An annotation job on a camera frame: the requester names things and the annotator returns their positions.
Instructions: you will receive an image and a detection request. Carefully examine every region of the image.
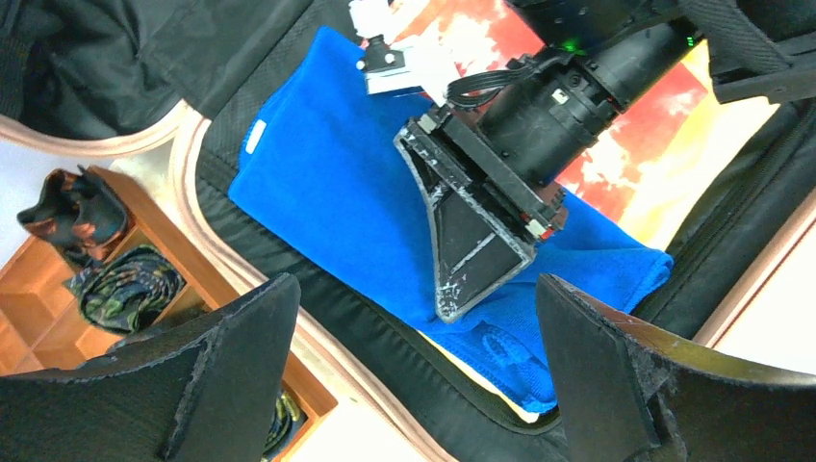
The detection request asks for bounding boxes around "rolled dark tie top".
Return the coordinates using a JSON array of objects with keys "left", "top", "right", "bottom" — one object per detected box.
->
[{"left": 16, "top": 167, "right": 131, "bottom": 268}]

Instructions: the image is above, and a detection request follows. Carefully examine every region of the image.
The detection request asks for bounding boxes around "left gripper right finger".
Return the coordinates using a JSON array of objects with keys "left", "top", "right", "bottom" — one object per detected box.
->
[{"left": 536, "top": 274, "right": 815, "bottom": 461}]

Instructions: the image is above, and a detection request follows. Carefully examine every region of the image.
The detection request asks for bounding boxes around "blue towel cloth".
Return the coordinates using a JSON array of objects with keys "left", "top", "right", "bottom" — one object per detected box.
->
[{"left": 228, "top": 27, "right": 673, "bottom": 413}]

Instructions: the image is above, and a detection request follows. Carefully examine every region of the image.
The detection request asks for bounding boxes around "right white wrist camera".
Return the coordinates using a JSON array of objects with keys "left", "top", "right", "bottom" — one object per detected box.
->
[{"left": 347, "top": 1, "right": 460, "bottom": 106}]

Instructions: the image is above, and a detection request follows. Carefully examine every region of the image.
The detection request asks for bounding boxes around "rolled green patterned tie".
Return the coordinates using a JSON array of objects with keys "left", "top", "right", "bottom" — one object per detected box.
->
[{"left": 63, "top": 244, "right": 187, "bottom": 335}]

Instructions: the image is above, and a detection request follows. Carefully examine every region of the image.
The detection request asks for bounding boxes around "rolled dark brown tie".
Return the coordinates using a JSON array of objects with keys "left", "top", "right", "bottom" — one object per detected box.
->
[{"left": 261, "top": 390, "right": 308, "bottom": 462}]

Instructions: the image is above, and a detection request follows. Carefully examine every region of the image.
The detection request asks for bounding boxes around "red white cloth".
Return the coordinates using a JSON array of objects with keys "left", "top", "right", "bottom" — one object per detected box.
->
[{"left": 395, "top": 1, "right": 699, "bottom": 235}]

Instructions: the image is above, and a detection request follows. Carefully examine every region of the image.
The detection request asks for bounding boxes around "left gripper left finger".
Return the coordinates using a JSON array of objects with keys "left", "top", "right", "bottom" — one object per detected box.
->
[{"left": 1, "top": 273, "right": 301, "bottom": 461}]

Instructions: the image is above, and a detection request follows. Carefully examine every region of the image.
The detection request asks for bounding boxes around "pink suitcase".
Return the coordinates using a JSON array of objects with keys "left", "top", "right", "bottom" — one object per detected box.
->
[{"left": 1, "top": 1, "right": 815, "bottom": 461}]

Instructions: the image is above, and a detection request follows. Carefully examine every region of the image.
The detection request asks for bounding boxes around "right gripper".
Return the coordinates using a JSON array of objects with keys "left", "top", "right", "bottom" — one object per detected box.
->
[{"left": 395, "top": 20, "right": 695, "bottom": 323}]

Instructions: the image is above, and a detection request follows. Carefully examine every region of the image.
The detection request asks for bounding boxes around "yellow cloth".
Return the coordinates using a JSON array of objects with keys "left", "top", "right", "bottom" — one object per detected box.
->
[{"left": 421, "top": 38, "right": 782, "bottom": 425}]

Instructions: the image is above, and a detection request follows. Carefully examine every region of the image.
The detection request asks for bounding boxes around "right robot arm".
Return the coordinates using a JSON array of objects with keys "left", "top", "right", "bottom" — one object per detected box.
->
[{"left": 395, "top": 1, "right": 815, "bottom": 323}]

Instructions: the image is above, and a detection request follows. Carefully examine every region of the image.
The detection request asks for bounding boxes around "wooden compartment tray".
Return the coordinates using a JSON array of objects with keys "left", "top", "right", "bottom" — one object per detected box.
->
[{"left": 1, "top": 166, "right": 338, "bottom": 461}]

